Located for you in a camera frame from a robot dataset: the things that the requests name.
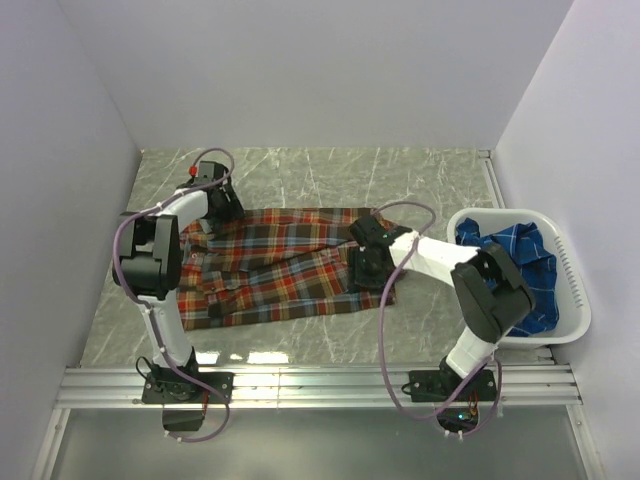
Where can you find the red plaid long sleeve shirt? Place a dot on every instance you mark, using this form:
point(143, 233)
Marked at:
point(274, 264)

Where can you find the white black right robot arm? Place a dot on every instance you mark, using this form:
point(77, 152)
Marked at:
point(492, 294)

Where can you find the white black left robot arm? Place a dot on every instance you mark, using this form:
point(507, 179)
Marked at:
point(147, 263)

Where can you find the white plastic laundry basket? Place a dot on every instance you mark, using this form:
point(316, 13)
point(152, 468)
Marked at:
point(572, 301)

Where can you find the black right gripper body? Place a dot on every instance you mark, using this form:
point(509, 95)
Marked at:
point(366, 271)

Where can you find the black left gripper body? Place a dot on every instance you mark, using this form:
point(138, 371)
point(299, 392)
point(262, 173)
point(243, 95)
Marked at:
point(229, 210)

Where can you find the blue plaid shirt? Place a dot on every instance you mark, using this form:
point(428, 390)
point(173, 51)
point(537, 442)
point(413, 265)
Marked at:
point(525, 245)

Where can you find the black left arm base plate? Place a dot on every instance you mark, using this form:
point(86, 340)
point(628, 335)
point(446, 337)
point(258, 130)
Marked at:
point(173, 391)

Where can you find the aluminium mounting rail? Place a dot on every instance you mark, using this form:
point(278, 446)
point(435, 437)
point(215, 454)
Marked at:
point(323, 387)

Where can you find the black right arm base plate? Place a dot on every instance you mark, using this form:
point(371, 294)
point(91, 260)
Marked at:
point(435, 386)

